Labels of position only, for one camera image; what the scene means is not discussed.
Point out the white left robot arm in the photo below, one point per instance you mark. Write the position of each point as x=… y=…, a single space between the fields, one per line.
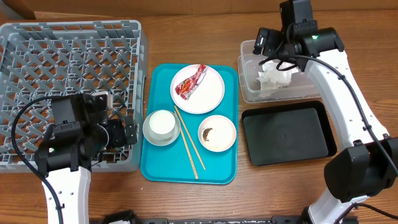
x=81 y=131

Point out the brown food scrap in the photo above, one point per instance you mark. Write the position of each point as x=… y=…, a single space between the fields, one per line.
x=205 y=133

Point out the grey plastic dish rack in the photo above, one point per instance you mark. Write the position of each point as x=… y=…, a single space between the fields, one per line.
x=63 y=58

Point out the left wooden chopstick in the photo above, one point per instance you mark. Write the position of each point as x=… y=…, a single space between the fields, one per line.
x=185 y=144

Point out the black plastic tray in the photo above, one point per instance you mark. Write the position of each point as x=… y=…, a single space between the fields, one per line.
x=288 y=133

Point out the wooden chopstick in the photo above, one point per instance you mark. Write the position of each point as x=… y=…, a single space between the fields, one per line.
x=190 y=138
x=185 y=144

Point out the white napkin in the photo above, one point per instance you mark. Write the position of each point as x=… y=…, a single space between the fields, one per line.
x=271 y=79

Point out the teal plastic tray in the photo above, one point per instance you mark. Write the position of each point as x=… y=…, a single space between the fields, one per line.
x=171 y=163

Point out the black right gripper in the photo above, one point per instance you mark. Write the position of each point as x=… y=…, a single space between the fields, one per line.
x=261 y=42

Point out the grey shallow bowl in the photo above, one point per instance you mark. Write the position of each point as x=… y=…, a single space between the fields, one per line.
x=160 y=142

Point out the right wooden chopstick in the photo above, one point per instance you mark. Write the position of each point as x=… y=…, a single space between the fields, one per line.
x=190 y=138

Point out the clear plastic bin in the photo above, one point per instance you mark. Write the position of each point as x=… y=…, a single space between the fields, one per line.
x=257 y=88

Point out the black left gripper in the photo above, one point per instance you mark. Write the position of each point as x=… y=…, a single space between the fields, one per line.
x=119 y=139

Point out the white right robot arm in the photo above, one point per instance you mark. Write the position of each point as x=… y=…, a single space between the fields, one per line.
x=367 y=163

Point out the large white round plate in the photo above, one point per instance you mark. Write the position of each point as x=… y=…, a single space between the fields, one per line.
x=206 y=97

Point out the white paper cup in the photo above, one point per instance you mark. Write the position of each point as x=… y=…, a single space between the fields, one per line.
x=162 y=124

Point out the pink bowl with rice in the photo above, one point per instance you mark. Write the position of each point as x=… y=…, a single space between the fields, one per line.
x=221 y=137

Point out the red snack wrapper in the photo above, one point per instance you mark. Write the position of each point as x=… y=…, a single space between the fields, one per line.
x=186 y=88

